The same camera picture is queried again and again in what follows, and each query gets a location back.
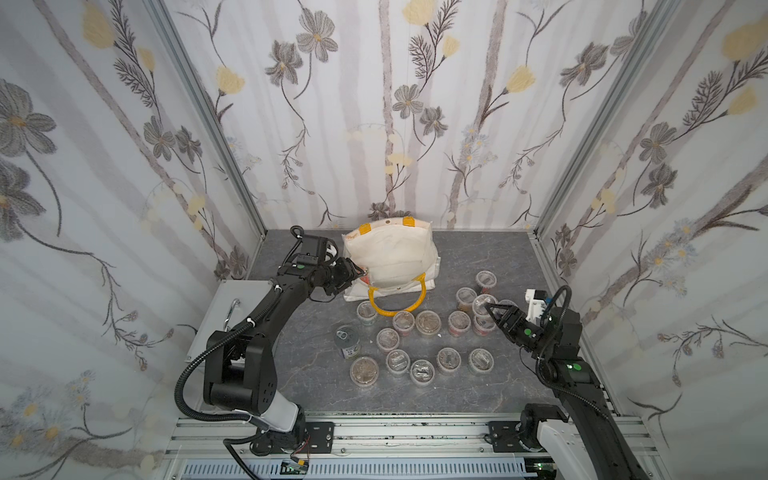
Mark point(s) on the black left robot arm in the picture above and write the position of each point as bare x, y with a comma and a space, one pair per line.
239, 367

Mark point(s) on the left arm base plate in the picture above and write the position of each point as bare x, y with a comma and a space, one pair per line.
311, 438

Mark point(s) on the clear jar dark seeds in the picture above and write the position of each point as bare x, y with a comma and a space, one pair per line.
448, 360

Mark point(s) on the white canvas tote bag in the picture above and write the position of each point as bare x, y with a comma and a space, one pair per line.
397, 255

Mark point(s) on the red label seed jar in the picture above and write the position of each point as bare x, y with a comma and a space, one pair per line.
465, 297

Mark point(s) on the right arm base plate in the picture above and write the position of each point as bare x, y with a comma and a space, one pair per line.
506, 437

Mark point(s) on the silver aluminium case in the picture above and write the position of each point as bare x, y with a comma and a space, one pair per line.
233, 301

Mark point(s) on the white label jar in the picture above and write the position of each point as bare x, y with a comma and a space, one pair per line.
387, 340

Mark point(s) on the jar row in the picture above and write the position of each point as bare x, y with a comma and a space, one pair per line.
403, 322
428, 323
398, 362
483, 325

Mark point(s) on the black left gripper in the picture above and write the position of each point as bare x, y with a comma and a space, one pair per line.
344, 271

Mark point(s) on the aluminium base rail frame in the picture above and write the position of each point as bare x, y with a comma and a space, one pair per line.
366, 446

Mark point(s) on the small clear seed jar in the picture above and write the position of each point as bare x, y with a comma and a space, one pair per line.
422, 372

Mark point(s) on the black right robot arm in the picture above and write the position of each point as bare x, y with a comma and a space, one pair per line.
580, 435

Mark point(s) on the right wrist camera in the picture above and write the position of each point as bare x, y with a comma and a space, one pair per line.
537, 301

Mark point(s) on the large clear seed jar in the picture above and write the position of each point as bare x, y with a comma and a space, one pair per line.
364, 372

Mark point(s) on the clear jar grey seeds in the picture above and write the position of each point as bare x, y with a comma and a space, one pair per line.
481, 361

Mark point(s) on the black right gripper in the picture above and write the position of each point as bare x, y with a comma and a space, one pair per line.
509, 316

